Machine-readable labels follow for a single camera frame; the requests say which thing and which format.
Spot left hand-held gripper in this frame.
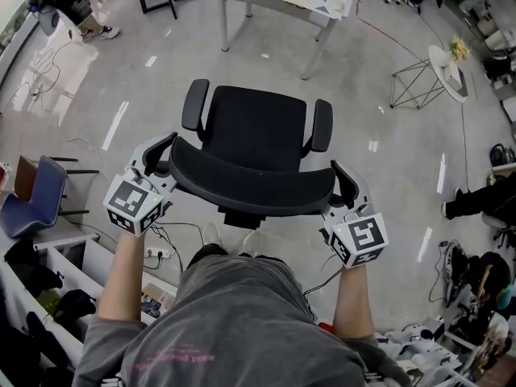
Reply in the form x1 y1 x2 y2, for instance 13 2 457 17
102 131 179 238

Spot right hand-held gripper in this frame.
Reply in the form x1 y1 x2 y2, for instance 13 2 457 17
320 160 390 269

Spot black office chair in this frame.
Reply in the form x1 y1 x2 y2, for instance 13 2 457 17
168 78 338 231

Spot person's right forearm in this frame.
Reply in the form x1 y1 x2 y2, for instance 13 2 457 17
331 263 379 341

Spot person's left forearm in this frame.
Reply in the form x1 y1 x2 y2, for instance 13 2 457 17
96 227 152 327

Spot blue plastic chair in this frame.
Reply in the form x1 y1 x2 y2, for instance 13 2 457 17
0 155 101 239

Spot person's left white shoe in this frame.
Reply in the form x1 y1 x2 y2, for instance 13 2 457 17
201 222 223 254

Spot person's white shoe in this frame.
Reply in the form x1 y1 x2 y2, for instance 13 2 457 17
201 222 223 254
240 230 264 258

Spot white power strip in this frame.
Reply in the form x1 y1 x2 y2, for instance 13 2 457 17
144 246 177 260

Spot person's right white shoe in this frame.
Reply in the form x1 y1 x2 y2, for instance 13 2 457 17
240 230 264 258

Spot person's black shorts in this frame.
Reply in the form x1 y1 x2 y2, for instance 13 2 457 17
187 243 285 272

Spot white shelf unit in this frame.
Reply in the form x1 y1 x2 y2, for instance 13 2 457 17
0 231 179 387

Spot black backpack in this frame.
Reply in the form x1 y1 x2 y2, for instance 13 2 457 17
489 143 516 168

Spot white round device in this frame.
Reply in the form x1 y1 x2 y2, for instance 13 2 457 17
37 6 62 37

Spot yellow flower bunch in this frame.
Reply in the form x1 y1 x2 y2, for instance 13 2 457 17
447 35 472 62

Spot person's grey t-shirt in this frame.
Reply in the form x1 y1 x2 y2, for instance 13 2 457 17
72 252 413 387

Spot white floor cable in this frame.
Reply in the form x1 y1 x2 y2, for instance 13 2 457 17
0 30 110 179

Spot round white wire-base side table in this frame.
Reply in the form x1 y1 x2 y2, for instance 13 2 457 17
389 44 471 110

